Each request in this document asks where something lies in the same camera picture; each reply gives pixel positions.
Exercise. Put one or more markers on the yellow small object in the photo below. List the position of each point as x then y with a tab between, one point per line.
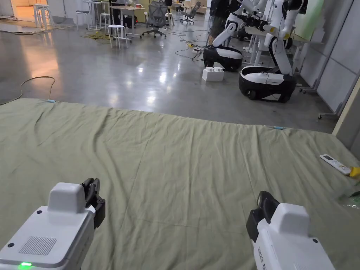
355	171

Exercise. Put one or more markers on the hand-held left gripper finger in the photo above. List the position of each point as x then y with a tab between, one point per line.
97	187
89	191

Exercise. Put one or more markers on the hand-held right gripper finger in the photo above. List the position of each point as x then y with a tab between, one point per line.
268	204

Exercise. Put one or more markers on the wooden top desk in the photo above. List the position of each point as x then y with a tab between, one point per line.
128	8

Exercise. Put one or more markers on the white foam box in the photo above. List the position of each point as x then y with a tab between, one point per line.
213	74

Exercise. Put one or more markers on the bed with pale green sheet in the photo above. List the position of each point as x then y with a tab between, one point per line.
174	168

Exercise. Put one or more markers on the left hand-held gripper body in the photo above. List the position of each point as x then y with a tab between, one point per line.
53	233

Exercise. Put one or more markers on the group of white tall tables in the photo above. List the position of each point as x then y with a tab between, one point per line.
42	11

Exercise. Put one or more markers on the white and black wheeled robot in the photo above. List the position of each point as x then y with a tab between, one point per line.
225	54
267	83

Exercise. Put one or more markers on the white remote control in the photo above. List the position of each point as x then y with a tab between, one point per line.
334	164

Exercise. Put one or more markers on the white standing desk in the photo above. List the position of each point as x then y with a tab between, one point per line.
254	31

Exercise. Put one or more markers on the green clear plastic bag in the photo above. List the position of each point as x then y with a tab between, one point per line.
352	199

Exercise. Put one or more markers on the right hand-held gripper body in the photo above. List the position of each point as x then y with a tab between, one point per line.
287	244

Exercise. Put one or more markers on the white power strip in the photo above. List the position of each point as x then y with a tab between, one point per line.
197	50

